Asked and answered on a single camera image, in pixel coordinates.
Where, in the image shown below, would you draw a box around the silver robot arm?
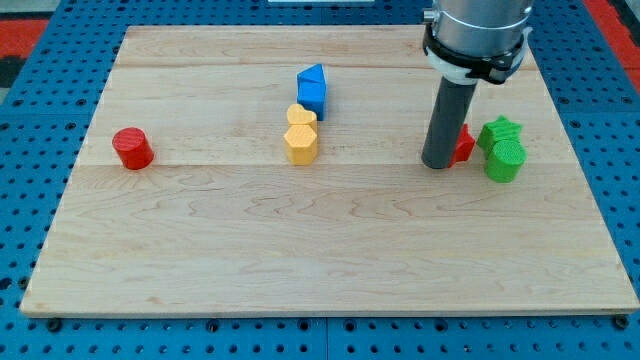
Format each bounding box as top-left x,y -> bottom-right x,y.
423,0 -> 534,86

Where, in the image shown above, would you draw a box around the red star block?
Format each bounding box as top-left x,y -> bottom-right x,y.
449,124 -> 476,168

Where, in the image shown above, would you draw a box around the green star block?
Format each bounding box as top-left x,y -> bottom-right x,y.
476,115 -> 523,156

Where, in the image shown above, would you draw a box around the yellow hexagon block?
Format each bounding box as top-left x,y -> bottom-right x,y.
283,125 -> 318,165

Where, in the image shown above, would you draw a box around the yellow heart block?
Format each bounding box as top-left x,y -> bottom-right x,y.
286,104 -> 318,132

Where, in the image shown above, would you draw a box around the blue cube block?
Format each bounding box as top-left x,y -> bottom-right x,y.
297,82 -> 326,121

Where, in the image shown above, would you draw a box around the blue triangle block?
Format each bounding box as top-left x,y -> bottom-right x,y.
297,64 -> 326,85

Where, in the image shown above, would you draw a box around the wooden board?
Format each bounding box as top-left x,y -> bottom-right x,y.
21,25 -> 639,318

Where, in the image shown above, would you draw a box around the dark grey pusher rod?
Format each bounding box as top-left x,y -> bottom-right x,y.
421,77 -> 476,169

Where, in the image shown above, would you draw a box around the green cylinder block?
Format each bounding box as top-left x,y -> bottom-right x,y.
485,140 -> 527,183

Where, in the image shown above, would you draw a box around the red cylinder block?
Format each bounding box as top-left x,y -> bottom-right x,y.
112,127 -> 154,170

